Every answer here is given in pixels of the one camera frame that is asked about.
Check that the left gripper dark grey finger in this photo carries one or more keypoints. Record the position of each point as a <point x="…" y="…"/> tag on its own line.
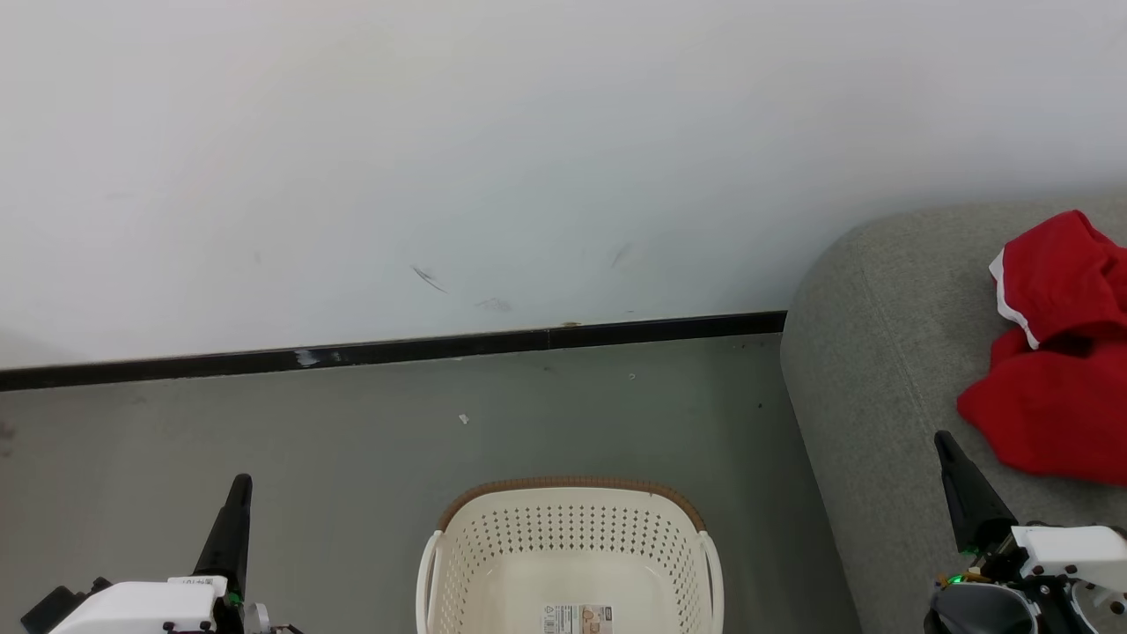
<point x="229" y="541"/>

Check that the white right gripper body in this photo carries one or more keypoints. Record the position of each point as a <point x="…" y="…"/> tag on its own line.
<point x="1074" y="546"/>

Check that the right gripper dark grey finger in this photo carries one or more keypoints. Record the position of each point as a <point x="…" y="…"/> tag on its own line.
<point x="977" y="511"/>

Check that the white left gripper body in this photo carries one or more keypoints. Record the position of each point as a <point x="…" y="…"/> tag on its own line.
<point x="141" y="608"/>

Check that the plain red garment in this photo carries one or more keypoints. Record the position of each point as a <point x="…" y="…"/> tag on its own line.
<point x="1057" y="414"/>

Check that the red garment with white trim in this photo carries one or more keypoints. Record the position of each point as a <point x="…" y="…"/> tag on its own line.
<point x="1065" y="273"/>

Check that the grey fabric sofa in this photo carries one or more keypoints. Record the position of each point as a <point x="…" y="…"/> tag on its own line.
<point x="880" y="352"/>

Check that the black baseboard strip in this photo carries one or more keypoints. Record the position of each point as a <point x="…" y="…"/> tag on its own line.
<point x="396" y="350"/>

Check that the cream perforated laundry basket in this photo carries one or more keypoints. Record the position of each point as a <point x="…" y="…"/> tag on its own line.
<point x="572" y="537"/>

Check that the paper label sticker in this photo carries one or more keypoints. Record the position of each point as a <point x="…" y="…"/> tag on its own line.
<point x="577" y="620"/>

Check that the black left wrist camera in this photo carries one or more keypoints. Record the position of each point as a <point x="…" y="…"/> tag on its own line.
<point x="53" y="606"/>

